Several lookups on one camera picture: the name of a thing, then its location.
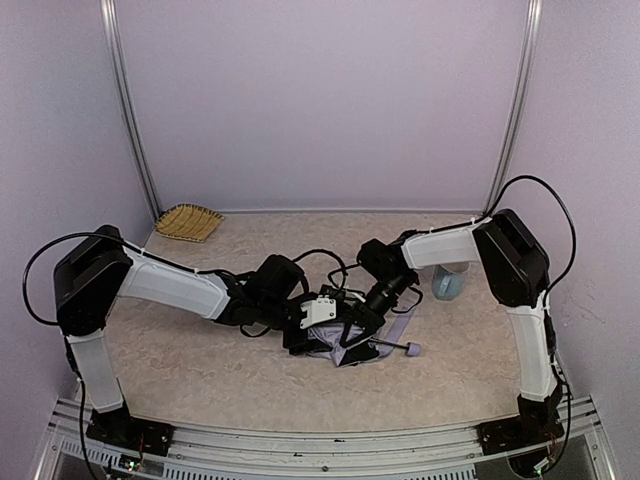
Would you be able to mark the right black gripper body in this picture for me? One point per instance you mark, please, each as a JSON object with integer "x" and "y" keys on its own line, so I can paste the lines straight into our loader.
{"x": 364, "y": 318}

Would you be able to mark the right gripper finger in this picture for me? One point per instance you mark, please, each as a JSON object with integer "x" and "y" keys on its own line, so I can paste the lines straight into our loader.
{"x": 354, "y": 335}
{"x": 362, "y": 353}

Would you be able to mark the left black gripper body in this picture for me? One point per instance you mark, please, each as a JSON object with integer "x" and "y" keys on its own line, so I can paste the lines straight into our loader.
{"x": 296, "y": 337}

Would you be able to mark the lavender folding umbrella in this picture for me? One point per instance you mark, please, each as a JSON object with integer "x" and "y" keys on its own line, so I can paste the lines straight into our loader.
{"x": 329, "y": 334}

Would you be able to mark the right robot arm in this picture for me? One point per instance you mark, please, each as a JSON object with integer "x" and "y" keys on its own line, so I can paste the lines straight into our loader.
{"x": 516, "y": 268}

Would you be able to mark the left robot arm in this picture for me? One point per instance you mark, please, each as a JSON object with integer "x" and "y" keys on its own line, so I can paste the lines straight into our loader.
{"x": 103, "y": 267}

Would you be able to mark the light blue mug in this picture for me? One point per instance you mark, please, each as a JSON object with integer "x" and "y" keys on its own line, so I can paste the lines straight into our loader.
{"x": 448, "y": 280}

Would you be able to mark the yellow woven mat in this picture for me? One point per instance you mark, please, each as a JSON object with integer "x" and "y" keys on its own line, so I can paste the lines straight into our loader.
{"x": 188, "y": 222}

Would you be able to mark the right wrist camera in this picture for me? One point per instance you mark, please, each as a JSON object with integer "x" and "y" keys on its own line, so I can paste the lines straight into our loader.
{"x": 341, "y": 295}

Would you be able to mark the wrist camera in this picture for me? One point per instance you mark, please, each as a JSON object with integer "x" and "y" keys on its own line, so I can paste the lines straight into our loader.
{"x": 341, "y": 295}
{"x": 316, "y": 311}

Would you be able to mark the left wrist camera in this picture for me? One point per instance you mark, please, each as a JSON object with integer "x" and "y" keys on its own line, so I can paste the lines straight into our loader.
{"x": 316, "y": 311}

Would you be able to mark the front aluminium rail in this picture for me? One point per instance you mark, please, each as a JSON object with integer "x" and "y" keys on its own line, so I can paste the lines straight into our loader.
{"x": 458, "y": 451}

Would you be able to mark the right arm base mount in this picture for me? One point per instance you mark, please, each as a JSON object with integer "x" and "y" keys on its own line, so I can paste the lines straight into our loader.
{"x": 509, "y": 434}

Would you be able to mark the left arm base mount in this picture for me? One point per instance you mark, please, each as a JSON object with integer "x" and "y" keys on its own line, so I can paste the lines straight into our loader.
{"x": 140, "y": 435}

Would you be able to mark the right aluminium frame post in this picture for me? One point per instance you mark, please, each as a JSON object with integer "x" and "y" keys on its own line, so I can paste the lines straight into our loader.
{"x": 526, "y": 62}

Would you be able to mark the aluminium frame post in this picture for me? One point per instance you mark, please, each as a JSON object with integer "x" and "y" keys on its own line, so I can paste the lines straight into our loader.
{"x": 526, "y": 62}
{"x": 109, "y": 16}

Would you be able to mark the left aluminium frame post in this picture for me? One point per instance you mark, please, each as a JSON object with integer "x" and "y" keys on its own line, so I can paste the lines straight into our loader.
{"x": 109, "y": 16}

